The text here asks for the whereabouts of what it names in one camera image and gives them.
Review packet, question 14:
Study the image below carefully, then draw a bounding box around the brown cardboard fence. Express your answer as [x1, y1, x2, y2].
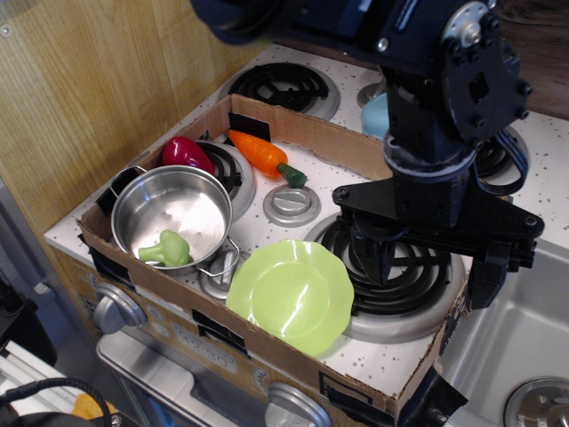
[79, 95, 466, 426]

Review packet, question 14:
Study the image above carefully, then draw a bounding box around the light green plastic plate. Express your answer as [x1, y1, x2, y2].
[226, 239, 355, 356]

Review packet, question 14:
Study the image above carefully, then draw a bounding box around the back right black burner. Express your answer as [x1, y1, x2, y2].
[475, 126, 530, 197]

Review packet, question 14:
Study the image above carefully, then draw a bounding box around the silver oven door handle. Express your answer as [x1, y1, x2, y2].
[97, 332, 265, 426]

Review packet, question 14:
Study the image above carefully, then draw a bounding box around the front left black burner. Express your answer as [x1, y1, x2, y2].
[197, 140, 256, 222]

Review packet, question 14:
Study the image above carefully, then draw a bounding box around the back left black burner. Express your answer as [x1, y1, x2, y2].
[220, 62, 341, 121]

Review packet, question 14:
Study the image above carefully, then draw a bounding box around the silver right oven knob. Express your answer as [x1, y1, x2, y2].
[264, 383, 333, 427]

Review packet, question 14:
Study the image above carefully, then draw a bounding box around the green toy broccoli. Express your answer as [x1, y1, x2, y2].
[138, 230, 190, 268]

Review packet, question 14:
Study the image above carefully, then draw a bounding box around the silver centre stove knob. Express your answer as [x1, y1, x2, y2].
[263, 185, 321, 228]

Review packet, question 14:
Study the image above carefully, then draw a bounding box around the orange yellow object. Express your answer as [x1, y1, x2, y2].
[71, 393, 103, 420]

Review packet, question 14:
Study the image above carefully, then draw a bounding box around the silver oven knob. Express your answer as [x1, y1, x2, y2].
[93, 283, 147, 334]
[264, 383, 333, 427]

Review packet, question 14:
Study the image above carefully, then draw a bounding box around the silver sink drain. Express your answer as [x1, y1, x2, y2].
[502, 377, 568, 426]

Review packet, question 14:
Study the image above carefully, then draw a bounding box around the black cable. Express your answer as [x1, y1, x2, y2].
[0, 377, 113, 427]

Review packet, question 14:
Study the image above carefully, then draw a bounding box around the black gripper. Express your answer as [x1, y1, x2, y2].
[333, 176, 544, 310]

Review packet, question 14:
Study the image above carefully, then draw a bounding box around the grey sink basin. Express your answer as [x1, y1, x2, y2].
[441, 240, 568, 426]

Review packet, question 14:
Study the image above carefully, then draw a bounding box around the silver stove knob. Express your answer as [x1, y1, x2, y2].
[263, 185, 321, 228]
[198, 249, 249, 302]

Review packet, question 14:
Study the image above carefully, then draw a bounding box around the silver left oven knob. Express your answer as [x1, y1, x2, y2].
[93, 283, 147, 334]

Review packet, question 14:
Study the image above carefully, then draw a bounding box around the light blue plastic bowl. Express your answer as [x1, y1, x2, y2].
[360, 93, 389, 141]

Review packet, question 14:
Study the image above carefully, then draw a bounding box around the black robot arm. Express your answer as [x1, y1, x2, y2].
[192, 1, 544, 310]

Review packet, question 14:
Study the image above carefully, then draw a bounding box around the black object at left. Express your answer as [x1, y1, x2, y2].
[1, 280, 58, 367]

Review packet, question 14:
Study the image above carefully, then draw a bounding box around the orange toy carrot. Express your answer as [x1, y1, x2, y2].
[227, 129, 308, 189]

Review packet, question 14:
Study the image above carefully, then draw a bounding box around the black burner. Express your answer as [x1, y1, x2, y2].
[220, 62, 341, 121]
[475, 126, 530, 197]
[197, 140, 256, 222]
[305, 214, 466, 344]

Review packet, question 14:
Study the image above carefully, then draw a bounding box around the front right black burner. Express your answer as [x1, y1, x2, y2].
[305, 214, 466, 344]

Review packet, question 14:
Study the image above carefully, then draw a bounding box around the silver front stove knob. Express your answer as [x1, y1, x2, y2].
[198, 249, 249, 302]

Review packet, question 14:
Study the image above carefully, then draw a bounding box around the silver metal pan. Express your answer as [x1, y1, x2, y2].
[111, 165, 240, 277]

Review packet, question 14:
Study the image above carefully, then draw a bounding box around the red toy pepper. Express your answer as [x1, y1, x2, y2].
[162, 136, 215, 174]

